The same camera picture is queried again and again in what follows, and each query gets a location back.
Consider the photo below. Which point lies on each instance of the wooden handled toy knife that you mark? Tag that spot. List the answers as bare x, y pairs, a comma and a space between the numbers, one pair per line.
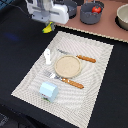
78, 56

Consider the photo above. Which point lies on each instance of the yellow toy banana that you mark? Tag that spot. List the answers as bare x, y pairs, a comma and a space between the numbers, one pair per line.
49, 28

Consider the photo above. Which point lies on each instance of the grey pot on stove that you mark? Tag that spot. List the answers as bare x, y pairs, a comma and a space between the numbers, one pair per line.
87, 15

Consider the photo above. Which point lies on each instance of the red toy tomato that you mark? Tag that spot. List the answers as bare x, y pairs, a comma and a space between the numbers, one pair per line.
96, 9

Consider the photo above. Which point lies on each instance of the pink toy stove board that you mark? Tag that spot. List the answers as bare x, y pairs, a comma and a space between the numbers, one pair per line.
106, 27

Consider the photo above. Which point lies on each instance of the beige bowl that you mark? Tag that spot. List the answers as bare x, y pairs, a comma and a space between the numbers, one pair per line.
122, 14

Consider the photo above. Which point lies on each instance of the beige wooden plate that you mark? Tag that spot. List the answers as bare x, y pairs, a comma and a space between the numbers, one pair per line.
67, 66

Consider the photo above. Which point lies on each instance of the white toy bottle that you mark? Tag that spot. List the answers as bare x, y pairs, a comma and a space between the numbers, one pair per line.
47, 56

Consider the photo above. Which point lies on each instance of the wooden handled toy fork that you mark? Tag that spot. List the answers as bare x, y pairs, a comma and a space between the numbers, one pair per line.
66, 80

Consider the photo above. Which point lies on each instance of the grey toy pan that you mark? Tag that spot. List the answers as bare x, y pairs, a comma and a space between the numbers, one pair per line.
72, 7

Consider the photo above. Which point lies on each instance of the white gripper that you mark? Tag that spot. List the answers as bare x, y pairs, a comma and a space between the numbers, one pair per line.
46, 10

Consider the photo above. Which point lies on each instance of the beige woven placemat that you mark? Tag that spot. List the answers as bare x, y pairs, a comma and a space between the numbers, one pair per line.
71, 104

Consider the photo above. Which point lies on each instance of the light blue milk carton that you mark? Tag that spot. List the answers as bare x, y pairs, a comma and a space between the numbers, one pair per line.
48, 91

